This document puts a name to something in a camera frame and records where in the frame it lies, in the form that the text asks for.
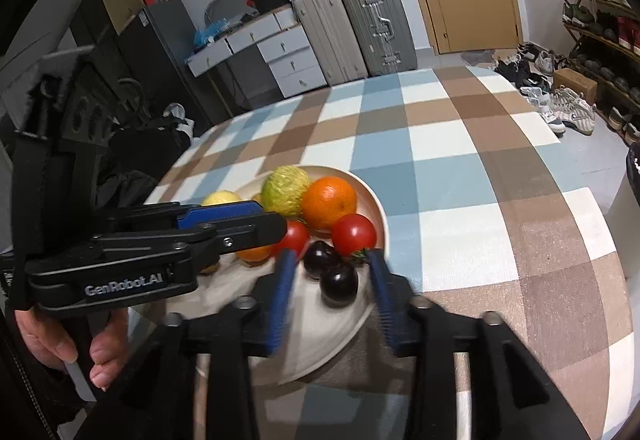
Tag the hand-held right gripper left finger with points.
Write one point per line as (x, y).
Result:
(282, 290)

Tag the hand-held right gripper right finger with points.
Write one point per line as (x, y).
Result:
(382, 295)

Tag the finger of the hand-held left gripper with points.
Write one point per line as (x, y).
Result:
(220, 212)
(250, 232)

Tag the yellow lemon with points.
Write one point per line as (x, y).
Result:
(222, 197)

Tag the small tangerine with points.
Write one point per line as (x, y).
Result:
(255, 252)

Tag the dark purple plum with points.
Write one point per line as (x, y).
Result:
(320, 259)
(340, 284)

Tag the small red tomato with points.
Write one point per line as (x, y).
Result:
(296, 237)

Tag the white round plate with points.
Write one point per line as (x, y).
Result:
(320, 325)

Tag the large red tomato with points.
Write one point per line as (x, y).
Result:
(352, 232)

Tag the large orange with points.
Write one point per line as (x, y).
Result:
(330, 202)

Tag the person's left hand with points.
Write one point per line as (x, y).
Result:
(45, 335)

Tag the green yellow guava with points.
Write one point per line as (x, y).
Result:
(285, 190)

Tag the pile of black clothes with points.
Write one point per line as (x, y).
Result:
(145, 145)

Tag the white cloth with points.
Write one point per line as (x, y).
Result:
(175, 110)

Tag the white desk with drawers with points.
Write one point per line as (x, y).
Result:
(290, 60)

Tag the dark grey cabinet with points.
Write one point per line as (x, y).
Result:
(160, 50)

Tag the black cabinet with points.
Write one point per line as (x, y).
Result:
(95, 30)

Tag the blue plastic bag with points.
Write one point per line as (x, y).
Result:
(210, 32)

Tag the black jacket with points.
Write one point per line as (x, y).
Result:
(25, 400)

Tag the beige suitcase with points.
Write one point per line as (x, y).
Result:
(325, 35)

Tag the large cardboard box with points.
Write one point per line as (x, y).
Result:
(117, 0)

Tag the grey framed mirror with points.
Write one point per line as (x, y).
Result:
(227, 2)

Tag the silver suitcase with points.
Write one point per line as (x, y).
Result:
(377, 25)

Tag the grey door mat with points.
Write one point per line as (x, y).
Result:
(477, 56)

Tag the pile of light sneakers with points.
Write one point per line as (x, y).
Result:
(575, 107)

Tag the small brown cardboard box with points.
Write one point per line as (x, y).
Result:
(575, 80)

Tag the wooden shoe rack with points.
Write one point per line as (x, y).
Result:
(595, 36)

